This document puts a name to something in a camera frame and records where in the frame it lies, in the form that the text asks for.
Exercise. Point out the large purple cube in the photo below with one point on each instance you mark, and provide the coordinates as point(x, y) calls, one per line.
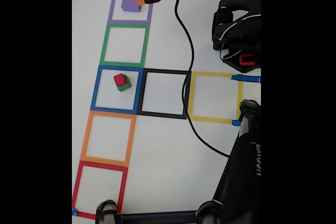
point(128, 3)

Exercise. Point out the small red cube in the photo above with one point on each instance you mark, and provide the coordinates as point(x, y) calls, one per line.
point(119, 79)

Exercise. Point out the green cube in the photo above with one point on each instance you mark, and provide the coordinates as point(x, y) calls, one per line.
point(124, 86)

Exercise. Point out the red base clamp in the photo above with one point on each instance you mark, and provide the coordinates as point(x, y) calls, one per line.
point(241, 60)

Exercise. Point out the purple square frame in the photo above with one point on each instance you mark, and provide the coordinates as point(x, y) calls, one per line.
point(112, 9)

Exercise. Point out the green square frame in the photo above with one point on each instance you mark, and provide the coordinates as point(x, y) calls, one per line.
point(103, 48)

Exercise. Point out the black square frame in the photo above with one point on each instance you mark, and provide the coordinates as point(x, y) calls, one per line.
point(140, 93)

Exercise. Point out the blue square frame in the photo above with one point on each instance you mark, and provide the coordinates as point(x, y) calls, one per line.
point(95, 93)

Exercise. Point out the yellow square frame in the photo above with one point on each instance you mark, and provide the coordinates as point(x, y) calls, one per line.
point(240, 98)

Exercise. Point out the orange square frame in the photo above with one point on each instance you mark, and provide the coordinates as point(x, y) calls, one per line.
point(85, 140)

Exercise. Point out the black camera tripod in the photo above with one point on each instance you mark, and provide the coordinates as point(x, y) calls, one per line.
point(241, 171)

